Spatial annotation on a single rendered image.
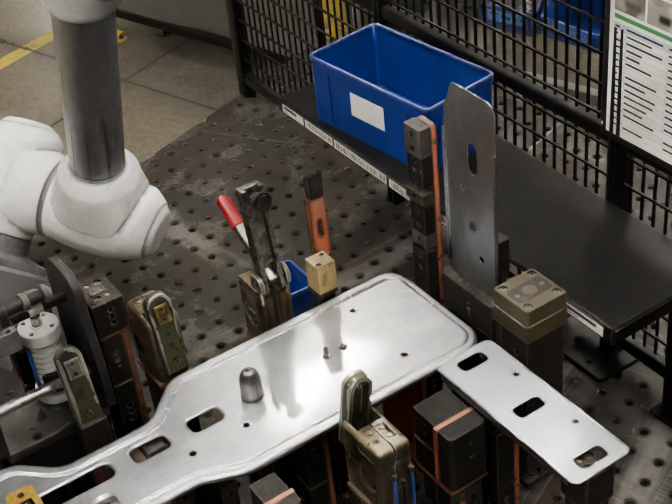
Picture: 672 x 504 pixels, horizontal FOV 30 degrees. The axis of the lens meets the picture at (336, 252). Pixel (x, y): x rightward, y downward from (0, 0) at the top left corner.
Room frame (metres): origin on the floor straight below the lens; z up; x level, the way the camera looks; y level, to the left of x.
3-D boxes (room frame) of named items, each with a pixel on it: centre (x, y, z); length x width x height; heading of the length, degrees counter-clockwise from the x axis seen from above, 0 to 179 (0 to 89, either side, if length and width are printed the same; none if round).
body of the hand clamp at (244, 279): (1.52, 0.11, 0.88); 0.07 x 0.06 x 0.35; 30
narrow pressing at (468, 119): (1.50, -0.20, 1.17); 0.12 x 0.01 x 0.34; 30
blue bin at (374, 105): (1.93, -0.15, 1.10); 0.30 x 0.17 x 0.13; 37
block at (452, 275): (1.50, -0.20, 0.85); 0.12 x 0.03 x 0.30; 30
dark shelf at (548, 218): (1.77, -0.24, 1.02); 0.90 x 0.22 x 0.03; 30
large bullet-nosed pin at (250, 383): (1.31, 0.14, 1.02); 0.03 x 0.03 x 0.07
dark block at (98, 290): (1.44, 0.35, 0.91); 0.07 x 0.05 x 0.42; 30
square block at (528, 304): (1.40, -0.27, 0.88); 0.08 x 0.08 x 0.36; 30
